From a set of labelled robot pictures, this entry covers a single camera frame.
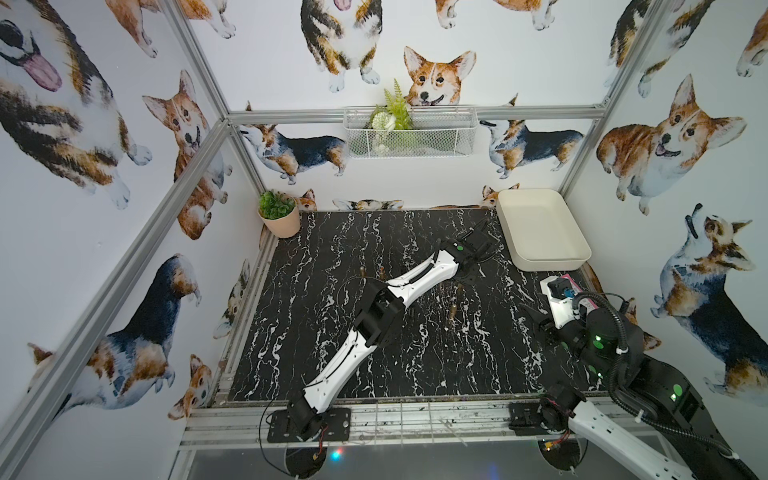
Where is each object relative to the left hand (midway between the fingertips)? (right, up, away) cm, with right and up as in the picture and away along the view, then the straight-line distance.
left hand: (470, 273), depth 95 cm
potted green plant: (-64, +20, +8) cm, 68 cm away
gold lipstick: (-6, -11, -5) cm, 14 cm away
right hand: (+6, -2, -31) cm, 31 cm away
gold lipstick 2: (-3, -7, +3) cm, 8 cm away
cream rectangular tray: (+28, +14, +13) cm, 34 cm away
